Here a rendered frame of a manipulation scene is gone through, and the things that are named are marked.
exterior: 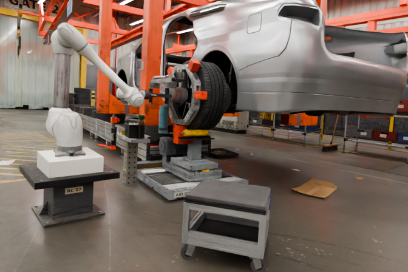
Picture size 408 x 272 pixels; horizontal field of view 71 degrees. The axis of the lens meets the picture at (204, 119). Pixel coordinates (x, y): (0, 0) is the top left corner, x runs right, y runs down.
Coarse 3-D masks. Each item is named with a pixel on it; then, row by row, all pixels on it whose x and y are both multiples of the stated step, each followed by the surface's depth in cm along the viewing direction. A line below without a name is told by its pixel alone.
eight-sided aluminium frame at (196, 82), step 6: (180, 66) 264; (186, 66) 254; (192, 72) 254; (192, 78) 246; (198, 78) 248; (192, 84) 245; (198, 84) 245; (192, 90) 246; (198, 90) 246; (192, 96) 246; (192, 102) 245; (198, 102) 246; (192, 108) 245; (198, 108) 247; (174, 114) 282; (186, 114) 254; (192, 114) 254; (174, 120) 273; (180, 120) 263; (186, 120) 255
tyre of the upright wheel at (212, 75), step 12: (204, 72) 249; (216, 72) 257; (204, 84) 246; (216, 84) 250; (216, 96) 249; (204, 108) 247; (216, 108) 252; (192, 120) 261; (204, 120) 254; (216, 120) 262
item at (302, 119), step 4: (284, 116) 427; (288, 116) 421; (292, 116) 424; (296, 116) 429; (300, 116) 433; (304, 116) 439; (308, 116) 444; (280, 120) 433; (284, 120) 427; (288, 120) 421; (292, 120) 424; (296, 120) 430; (300, 120) 434; (304, 120) 440; (308, 120) 445; (284, 124) 427; (288, 124) 421; (292, 124) 425; (296, 124) 430; (300, 124) 435; (304, 124) 440; (308, 124) 446
